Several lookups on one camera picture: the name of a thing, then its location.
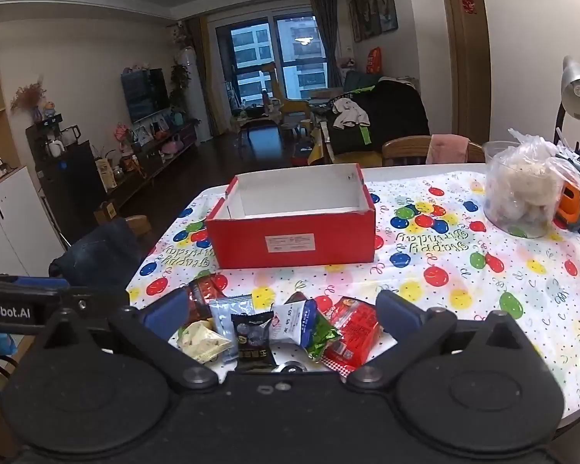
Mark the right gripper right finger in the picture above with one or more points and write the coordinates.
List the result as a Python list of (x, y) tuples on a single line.
[(419, 335)]

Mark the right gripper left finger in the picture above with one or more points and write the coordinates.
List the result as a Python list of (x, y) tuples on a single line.
[(148, 330)]

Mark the cream white snack packet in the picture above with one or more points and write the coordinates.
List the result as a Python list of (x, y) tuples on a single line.
[(200, 341)]

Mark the red noodle snack bag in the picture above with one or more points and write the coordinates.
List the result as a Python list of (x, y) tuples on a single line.
[(358, 328)]

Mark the copper brown snack packet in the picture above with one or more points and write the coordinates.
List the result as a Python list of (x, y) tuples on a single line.
[(201, 292)]

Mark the light blue snack packet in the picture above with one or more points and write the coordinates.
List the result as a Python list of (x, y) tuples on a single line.
[(222, 312)]

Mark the green foil snack packet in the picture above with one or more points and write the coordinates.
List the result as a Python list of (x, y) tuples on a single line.
[(323, 335)]

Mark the black snack packet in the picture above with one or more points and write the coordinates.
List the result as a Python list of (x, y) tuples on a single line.
[(253, 344)]

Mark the white blue milk packet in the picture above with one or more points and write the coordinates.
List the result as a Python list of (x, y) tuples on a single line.
[(293, 323)]

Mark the clear bag of snacks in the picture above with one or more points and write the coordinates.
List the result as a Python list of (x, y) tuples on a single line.
[(525, 176)]

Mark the white cupboard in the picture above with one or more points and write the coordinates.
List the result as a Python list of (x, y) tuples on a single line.
[(28, 242)]

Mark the dark blue jeans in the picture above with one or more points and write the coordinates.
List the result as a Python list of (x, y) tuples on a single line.
[(107, 257)]

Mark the balloon birthday tablecloth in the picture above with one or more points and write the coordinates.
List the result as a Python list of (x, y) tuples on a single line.
[(433, 246)]

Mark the wooden chair with jeans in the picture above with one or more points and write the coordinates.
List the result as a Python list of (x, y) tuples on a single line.
[(139, 225)]

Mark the black side cabinet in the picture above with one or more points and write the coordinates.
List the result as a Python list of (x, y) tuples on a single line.
[(67, 171)]

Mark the red cardboard box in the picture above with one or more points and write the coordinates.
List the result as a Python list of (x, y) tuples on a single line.
[(303, 216)]

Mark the dark tv console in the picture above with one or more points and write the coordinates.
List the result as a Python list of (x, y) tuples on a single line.
[(150, 161)]

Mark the wooden chair far side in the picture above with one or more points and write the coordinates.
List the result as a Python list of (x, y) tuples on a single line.
[(411, 150)]

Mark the pink cloth on chair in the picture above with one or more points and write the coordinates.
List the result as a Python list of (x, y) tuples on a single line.
[(447, 149)]

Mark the orange tool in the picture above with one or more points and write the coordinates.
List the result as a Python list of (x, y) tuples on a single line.
[(569, 206)]

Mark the yellow wooden armchair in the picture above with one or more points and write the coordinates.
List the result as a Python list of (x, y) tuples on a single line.
[(322, 152)]

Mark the black clothes pile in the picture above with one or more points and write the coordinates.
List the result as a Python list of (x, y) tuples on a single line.
[(395, 110)]

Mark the white garment on pile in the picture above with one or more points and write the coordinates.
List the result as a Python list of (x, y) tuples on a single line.
[(349, 114)]

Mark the television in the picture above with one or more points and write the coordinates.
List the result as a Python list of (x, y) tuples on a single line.
[(145, 93)]

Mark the white air conditioner tower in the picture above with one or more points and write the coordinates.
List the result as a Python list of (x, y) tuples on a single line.
[(194, 95)]

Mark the silver desk lamp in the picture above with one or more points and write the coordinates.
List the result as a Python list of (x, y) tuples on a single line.
[(570, 97)]

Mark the wooden door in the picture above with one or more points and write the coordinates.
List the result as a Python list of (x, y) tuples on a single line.
[(471, 68)]

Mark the dark wall pictures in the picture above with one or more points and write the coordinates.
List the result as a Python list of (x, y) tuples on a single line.
[(371, 18)]

